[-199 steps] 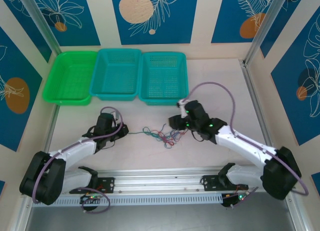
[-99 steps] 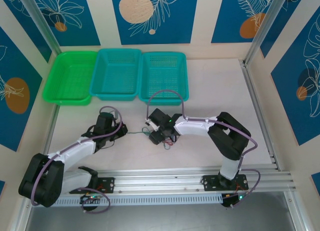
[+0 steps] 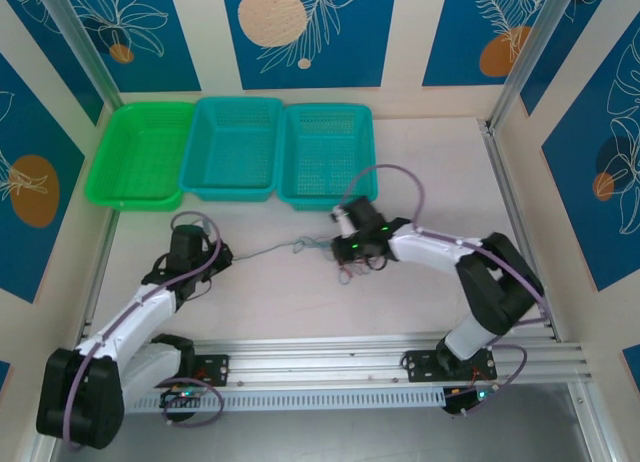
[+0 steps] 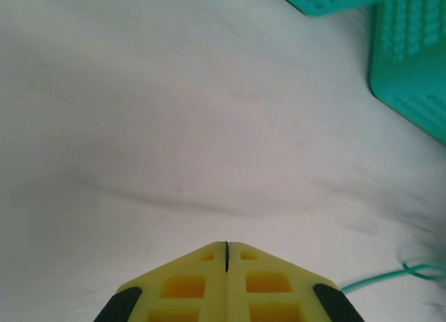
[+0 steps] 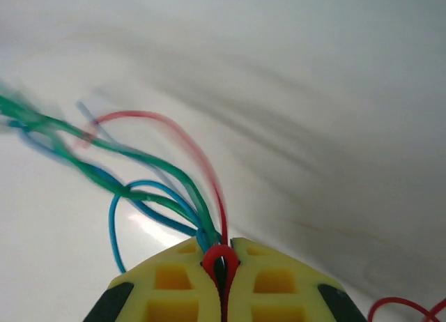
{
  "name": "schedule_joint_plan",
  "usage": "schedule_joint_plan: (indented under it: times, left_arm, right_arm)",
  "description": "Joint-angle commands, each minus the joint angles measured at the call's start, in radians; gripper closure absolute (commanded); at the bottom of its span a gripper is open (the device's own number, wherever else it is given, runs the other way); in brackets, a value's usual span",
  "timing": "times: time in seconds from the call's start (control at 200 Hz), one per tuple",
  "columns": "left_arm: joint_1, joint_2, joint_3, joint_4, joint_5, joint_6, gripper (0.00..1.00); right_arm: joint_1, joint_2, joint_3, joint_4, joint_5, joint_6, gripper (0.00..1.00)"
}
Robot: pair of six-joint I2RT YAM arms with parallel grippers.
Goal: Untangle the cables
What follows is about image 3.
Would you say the thin dark green cable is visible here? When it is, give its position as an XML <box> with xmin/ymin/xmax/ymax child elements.
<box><xmin>231</xmin><ymin>236</ymin><xmax>336</xmax><ymax>263</ymax></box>

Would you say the teal perforated plastic basket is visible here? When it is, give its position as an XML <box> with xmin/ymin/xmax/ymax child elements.
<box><xmin>275</xmin><ymin>103</ymin><xmax>379</xmax><ymax>213</ymax></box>

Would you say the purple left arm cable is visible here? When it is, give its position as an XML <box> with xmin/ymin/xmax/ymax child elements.
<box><xmin>63</xmin><ymin>210</ymin><xmax>225</xmax><ymax>452</ymax></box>

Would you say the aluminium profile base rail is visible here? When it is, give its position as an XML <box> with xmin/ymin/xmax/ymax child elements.
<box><xmin>49</xmin><ymin>334</ymin><xmax>587</xmax><ymax>384</ymax></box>

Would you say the teal solid-wall plastic basket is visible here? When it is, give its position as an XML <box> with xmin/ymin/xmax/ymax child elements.
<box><xmin>178</xmin><ymin>96</ymin><xmax>285</xmax><ymax>203</ymax></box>

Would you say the blue floral wall poster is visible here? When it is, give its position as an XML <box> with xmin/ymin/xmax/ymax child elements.
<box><xmin>0</xmin><ymin>0</ymin><xmax>202</xmax><ymax>126</ymax></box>
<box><xmin>422</xmin><ymin>0</ymin><xmax>557</xmax><ymax>88</ymax></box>
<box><xmin>542</xmin><ymin>26</ymin><xmax>640</xmax><ymax>292</ymax></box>
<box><xmin>221</xmin><ymin>0</ymin><xmax>399</xmax><ymax>90</ymax></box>
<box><xmin>0</xmin><ymin>54</ymin><xmax>87</xmax><ymax>304</ymax></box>

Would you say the aluminium side rail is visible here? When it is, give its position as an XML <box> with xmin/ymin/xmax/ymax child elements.
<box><xmin>480</xmin><ymin>119</ymin><xmax>562</xmax><ymax>343</ymax></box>
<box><xmin>73</xmin><ymin>211</ymin><xmax>120</xmax><ymax>354</ymax></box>

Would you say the white slotted cable duct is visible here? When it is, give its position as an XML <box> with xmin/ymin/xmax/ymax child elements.
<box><xmin>130</xmin><ymin>386</ymin><xmax>446</xmax><ymax>414</ymax></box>

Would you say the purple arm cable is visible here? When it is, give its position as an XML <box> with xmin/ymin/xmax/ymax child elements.
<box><xmin>341</xmin><ymin>163</ymin><xmax>550</xmax><ymax>326</ymax></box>
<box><xmin>63</xmin><ymin>210</ymin><xmax>225</xmax><ymax>452</ymax></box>

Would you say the green plastic basket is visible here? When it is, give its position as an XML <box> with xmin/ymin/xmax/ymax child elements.
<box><xmin>83</xmin><ymin>101</ymin><xmax>196</xmax><ymax>212</ymax></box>

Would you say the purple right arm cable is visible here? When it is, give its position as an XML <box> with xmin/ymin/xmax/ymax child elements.
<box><xmin>341</xmin><ymin>163</ymin><xmax>550</xmax><ymax>326</ymax></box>

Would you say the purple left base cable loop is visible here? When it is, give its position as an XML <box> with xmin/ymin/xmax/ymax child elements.
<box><xmin>161</xmin><ymin>380</ymin><xmax>225</xmax><ymax>428</ymax></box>

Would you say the aluminium corner post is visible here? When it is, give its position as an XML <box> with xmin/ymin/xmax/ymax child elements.
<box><xmin>489</xmin><ymin>0</ymin><xmax>575</xmax><ymax>133</ymax></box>
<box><xmin>33</xmin><ymin>0</ymin><xmax>125</xmax><ymax>111</ymax></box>

